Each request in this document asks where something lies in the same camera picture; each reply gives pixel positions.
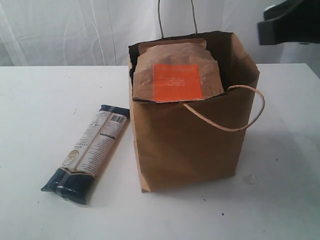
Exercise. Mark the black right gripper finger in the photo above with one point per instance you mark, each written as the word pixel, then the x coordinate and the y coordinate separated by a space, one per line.
pixel 274 32
pixel 292 7

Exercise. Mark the white crumb beside bag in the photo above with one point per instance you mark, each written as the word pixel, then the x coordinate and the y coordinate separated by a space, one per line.
pixel 251 179

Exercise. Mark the white backdrop curtain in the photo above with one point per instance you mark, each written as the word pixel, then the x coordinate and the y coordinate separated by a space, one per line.
pixel 99 32

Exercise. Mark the brown kraft paper pouch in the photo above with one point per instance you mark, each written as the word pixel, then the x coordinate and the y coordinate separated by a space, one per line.
pixel 170 71

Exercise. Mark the blue spaghetti pasta packet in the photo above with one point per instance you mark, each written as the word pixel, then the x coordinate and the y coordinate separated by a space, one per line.
pixel 74 178

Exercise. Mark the brown paper shopping bag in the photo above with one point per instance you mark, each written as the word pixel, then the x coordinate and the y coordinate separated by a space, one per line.
pixel 182 143

